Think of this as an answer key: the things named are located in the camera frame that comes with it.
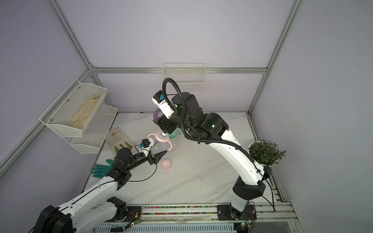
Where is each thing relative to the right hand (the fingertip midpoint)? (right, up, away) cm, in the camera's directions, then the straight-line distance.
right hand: (163, 117), depth 59 cm
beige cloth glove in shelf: (-48, +2, +18) cm, 52 cm away
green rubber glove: (-44, -31, +29) cm, 61 cm away
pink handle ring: (-2, -9, +8) cm, 12 cm away
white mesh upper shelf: (-56, +4, +20) cm, 59 cm away
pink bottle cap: (-4, -27, +29) cm, 40 cm away
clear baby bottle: (-5, -15, +15) cm, 22 cm away
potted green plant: (+51, -18, +17) cm, 57 cm away
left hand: (-4, -15, +17) cm, 23 cm away
